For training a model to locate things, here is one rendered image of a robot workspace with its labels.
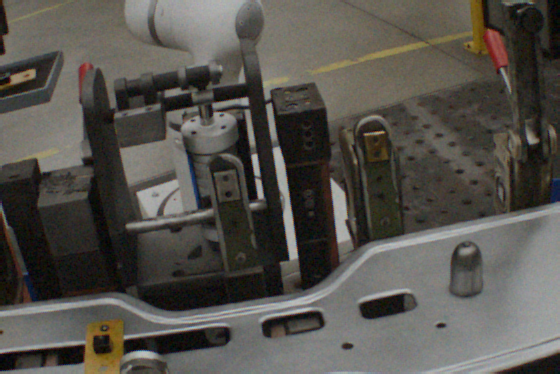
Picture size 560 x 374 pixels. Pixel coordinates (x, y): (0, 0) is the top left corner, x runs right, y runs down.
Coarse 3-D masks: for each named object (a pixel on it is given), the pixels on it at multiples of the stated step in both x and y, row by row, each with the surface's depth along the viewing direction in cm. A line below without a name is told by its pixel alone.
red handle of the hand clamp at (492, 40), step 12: (492, 36) 89; (492, 48) 89; (504, 48) 89; (492, 60) 89; (504, 60) 88; (504, 72) 87; (504, 84) 87; (528, 120) 84; (528, 132) 83; (528, 144) 83
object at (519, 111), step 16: (512, 0) 79; (512, 16) 78; (528, 16) 75; (512, 32) 78; (528, 32) 76; (512, 48) 79; (528, 48) 80; (512, 64) 80; (528, 64) 81; (512, 80) 81; (528, 80) 81; (512, 96) 83; (528, 96) 82; (544, 96) 81; (528, 112) 83; (544, 112) 82; (544, 128) 82; (544, 144) 83
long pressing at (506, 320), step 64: (384, 256) 80; (448, 256) 79; (512, 256) 77; (0, 320) 78; (64, 320) 77; (128, 320) 76; (192, 320) 75; (256, 320) 74; (384, 320) 72; (448, 320) 70; (512, 320) 69
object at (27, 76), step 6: (24, 72) 95; (30, 72) 95; (0, 78) 92; (6, 78) 92; (12, 78) 94; (18, 78) 94; (24, 78) 93; (30, 78) 93; (0, 84) 92; (6, 84) 93; (12, 84) 92; (18, 84) 92; (0, 90) 92
